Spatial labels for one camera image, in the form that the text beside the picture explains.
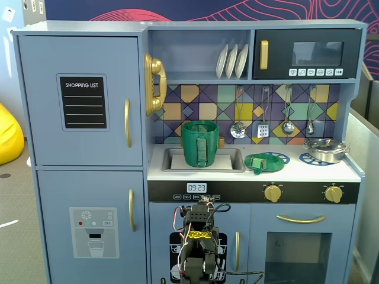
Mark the blue fridge door with dispenser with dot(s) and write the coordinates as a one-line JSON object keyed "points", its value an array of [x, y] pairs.
{"points": [[59, 189]]}

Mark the digital clock display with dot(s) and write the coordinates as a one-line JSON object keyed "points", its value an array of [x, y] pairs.
{"points": [[196, 187]]}

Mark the green round lid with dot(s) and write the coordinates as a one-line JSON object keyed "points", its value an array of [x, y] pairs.
{"points": [[271, 162]]}

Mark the yellow beanbag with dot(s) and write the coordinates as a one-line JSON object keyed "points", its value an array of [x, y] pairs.
{"points": [[9, 139]]}

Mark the blue oven door with window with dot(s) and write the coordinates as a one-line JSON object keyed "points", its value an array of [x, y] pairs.
{"points": [[257, 225]]}

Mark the blue fridge door with chalkboard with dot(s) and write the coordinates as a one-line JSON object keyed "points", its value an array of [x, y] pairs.
{"points": [[38, 118]]}

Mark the black microwave door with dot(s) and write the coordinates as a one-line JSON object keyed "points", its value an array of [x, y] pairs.
{"points": [[278, 53]]}

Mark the grey toy sink basin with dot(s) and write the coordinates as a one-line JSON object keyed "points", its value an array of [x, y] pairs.
{"points": [[240, 165]]}

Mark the black shopping list board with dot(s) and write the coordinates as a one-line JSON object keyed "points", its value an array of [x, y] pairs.
{"points": [[84, 103]]}

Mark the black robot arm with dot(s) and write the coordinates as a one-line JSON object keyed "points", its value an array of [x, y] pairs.
{"points": [[198, 251]]}

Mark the steel toy pot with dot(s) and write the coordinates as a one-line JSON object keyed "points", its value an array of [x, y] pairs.
{"points": [[325, 155]]}

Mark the green plastic container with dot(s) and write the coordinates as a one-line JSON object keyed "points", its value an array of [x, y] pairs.
{"points": [[189, 145]]}

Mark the steel ladle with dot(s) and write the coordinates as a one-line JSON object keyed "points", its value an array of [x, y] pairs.
{"points": [[287, 127]]}

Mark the steel slotted spatula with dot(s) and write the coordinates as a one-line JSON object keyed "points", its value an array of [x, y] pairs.
{"points": [[262, 130]]}

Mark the blue dishwasher door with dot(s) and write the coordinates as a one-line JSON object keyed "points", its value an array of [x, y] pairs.
{"points": [[160, 216]]}

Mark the gold toy telephone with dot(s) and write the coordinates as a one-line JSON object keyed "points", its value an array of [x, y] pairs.
{"points": [[155, 68]]}

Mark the gold stove knob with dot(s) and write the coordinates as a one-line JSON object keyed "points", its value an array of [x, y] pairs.
{"points": [[272, 193], [333, 194]]}

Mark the white toy plate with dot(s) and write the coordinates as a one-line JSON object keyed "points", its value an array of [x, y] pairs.
{"points": [[231, 62], [221, 62], [241, 60]]}

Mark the gold toy faucet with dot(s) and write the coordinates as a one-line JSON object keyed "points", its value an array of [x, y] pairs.
{"points": [[221, 142]]}

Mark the steel spoon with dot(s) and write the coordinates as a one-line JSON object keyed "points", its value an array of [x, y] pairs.
{"points": [[310, 128]]}

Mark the steel slotted skimmer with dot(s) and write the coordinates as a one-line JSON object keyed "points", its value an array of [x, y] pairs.
{"points": [[238, 130]]}

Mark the grey utensil hook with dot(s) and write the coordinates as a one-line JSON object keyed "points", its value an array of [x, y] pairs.
{"points": [[240, 88]]}

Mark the grey office partition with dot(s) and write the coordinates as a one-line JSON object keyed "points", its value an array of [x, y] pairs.
{"points": [[365, 177]]}

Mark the blue toy kitchen unit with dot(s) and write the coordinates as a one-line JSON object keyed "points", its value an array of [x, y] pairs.
{"points": [[89, 28]]}

